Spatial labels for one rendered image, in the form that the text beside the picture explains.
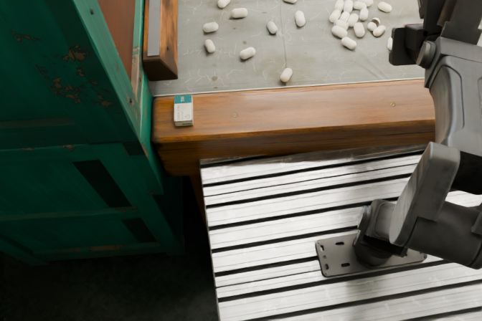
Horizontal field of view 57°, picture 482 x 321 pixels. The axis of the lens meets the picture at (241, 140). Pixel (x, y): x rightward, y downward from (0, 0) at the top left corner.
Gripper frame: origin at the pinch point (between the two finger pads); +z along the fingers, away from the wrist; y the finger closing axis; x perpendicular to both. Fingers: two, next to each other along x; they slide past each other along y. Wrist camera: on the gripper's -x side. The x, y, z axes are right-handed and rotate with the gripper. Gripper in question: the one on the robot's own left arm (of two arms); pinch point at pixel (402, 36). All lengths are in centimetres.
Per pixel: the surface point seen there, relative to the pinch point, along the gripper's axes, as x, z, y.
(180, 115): 11.8, -2.8, 43.2
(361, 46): 4.0, 13.4, 3.6
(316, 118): 14.4, -2.7, 16.8
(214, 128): 14.9, -3.3, 36.8
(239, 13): -3.9, 20.0, 30.2
